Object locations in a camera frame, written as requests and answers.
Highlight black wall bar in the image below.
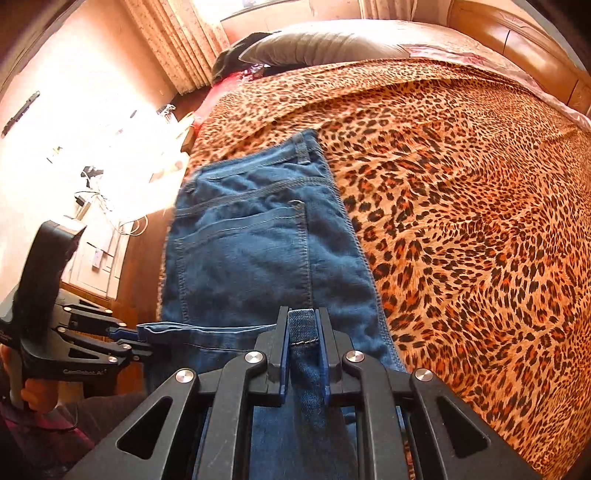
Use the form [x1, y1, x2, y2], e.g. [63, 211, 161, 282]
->
[0, 91, 41, 138]

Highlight patterned beige curtain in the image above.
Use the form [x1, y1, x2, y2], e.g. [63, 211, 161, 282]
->
[122, 0, 229, 95]
[360, 0, 454, 21]

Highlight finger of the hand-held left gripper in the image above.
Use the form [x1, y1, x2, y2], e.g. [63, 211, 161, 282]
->
[58, 293, 139, 340]
[55, 325, 155, 366]

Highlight white cabinet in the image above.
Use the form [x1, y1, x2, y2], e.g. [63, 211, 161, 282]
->
[60, 198, 132, 302]

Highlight pale grey pillow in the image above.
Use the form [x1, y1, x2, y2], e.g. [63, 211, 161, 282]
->
[239, 19, 416, 69]

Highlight white cable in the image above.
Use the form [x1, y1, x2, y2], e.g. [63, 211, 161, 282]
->
[76, 185, 149, 237]

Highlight blue denim pants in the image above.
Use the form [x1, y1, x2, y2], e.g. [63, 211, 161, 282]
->
[139, 128, 409, 480]

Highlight black cloth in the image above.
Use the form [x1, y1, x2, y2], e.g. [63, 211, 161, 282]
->
[211, 31, 282, 85]

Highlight person's left hand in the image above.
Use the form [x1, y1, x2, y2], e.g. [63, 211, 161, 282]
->
[22, 378, 63, 416]

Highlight red cloth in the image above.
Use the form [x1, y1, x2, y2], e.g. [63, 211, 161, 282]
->
[194, 69, 264, 125]

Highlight leopard print bedspread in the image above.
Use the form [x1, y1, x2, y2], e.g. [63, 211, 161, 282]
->
[185, 59, 591, 478]

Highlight brown wooden headboard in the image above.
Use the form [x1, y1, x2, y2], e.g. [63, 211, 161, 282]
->
[445, 0, 591, 116]

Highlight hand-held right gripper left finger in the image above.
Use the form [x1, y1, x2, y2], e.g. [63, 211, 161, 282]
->
[60, 307, 291, 480]

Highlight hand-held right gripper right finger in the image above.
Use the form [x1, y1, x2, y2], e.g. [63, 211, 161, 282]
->
[318, 307, 541, 480]

